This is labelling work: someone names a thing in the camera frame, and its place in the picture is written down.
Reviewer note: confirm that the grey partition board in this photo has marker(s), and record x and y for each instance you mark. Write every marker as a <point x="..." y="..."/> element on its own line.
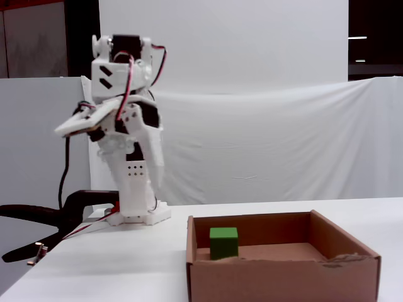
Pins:
<point x="31" y="126"/>

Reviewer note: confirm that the brown wooden panel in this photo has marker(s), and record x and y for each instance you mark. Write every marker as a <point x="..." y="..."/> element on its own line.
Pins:
<point x="34" y="41"/>

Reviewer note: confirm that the white backdrop panel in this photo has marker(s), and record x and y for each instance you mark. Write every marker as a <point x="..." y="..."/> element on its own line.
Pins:
<point x="220" y="37"/>

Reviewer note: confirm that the green cube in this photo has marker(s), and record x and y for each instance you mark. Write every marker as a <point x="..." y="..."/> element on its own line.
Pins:
<point x="223" y="243"/>

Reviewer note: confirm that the white backdrop sheet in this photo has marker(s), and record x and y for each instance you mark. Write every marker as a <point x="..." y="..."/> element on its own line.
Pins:
<point x="267" y="141"/>

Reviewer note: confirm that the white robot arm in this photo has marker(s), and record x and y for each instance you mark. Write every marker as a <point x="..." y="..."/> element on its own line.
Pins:
<point x="132" y="188"/>

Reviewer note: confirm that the black table clamp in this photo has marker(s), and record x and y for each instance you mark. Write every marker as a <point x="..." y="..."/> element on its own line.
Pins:
<point x="75" y="201"/>

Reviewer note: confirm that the brown cardboard box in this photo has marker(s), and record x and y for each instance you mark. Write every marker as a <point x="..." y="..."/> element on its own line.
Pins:
<point x="252" y="283"/>

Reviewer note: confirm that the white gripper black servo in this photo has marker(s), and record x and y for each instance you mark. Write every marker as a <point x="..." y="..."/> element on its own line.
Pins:
<point x="140" y="124"/>

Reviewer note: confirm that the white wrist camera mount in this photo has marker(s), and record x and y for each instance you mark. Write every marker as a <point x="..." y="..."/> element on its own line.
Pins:
<point x="88" y="121"/>

